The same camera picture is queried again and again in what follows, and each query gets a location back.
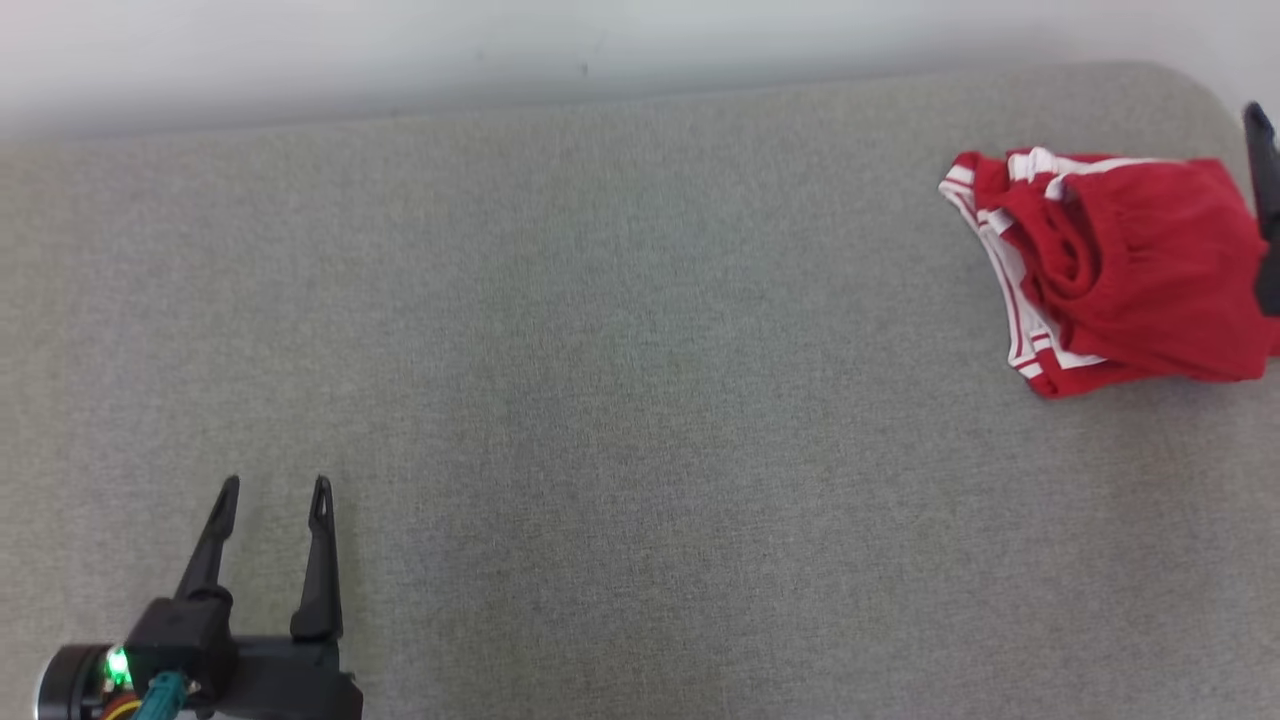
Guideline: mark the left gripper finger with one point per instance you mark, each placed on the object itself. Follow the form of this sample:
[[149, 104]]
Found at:
[[210, 540], [320, 560]]

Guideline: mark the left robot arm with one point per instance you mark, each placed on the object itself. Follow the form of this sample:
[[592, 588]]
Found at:
[[75, 685]]

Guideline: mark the red shorts with white stripes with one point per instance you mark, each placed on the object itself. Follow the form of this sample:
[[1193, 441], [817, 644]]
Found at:
[[1150, 270]]

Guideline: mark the red white basketball jersey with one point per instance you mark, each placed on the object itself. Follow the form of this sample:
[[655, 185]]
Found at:
[[985, 210]]

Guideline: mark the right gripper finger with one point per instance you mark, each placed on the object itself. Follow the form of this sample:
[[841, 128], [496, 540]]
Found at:
[[1265, 200]]

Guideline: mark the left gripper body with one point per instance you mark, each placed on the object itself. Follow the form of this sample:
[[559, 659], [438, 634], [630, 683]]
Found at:
[[290, 680]]

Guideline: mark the teal left camera connector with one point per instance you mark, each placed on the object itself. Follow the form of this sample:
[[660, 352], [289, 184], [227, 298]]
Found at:
[[162, 698]]

